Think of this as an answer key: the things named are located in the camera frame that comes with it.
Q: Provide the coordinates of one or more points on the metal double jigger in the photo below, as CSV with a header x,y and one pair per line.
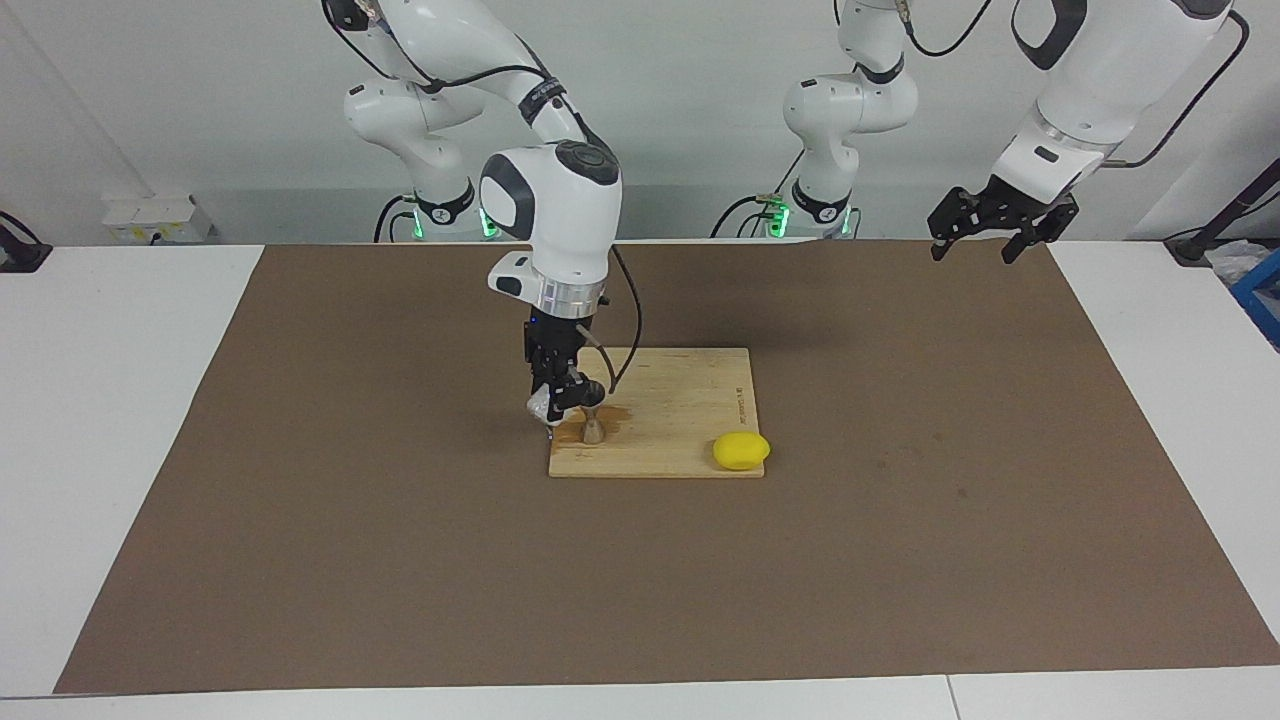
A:
x,y
593,428

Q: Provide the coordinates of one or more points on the clear plastic bag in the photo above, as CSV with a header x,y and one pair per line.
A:
x,y
1235,260

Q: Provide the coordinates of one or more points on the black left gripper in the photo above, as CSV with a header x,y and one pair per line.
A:
x,y
1020,205

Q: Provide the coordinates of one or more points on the black table clamp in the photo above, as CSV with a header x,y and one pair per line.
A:
x,y
22,250

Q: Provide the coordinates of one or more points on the wooden cutting board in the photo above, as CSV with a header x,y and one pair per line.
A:
x,y
690,430

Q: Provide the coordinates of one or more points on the brown paper table mat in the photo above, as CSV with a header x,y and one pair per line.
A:
x,y
600,600

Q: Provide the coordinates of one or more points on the small clear glass cup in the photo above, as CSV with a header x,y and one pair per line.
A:
x,y
541,406

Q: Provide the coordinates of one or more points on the blue box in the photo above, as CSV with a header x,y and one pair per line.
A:
x,y
1262,295

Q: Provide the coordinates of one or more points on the black tripod leg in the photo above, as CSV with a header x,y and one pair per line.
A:
x,y
1235,210

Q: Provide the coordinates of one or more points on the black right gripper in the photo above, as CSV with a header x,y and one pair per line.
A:
x,y
560,345

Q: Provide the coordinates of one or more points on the yellow lemon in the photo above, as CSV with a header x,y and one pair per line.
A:
x,y
741,451

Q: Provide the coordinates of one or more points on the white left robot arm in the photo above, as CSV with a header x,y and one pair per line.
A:
x,y
1110,60

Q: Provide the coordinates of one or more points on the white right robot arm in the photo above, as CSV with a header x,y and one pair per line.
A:
x,y
560,210

